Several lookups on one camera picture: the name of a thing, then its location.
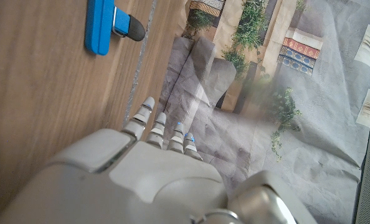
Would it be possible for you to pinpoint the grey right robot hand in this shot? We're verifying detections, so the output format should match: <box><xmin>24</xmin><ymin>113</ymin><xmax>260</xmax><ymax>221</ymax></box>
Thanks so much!
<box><xmin>0</xmin><ymin>96</ymin><xmax>318</xmax><ymax>224</ymax></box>

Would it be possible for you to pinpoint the blue clothespin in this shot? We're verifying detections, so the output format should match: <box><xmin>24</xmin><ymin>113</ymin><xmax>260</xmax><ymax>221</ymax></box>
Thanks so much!
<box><xmin>84</xmin><ymin>0</ymin><xmax>146</xmax><ymax>56</ymax></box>

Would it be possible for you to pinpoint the printed building backdrop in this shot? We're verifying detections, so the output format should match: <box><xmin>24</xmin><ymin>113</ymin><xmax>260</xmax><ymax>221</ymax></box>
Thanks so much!
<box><xmin>155</xmin><ymin>0</ymin><xmax>370</xmax><ymax>224</ymax></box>

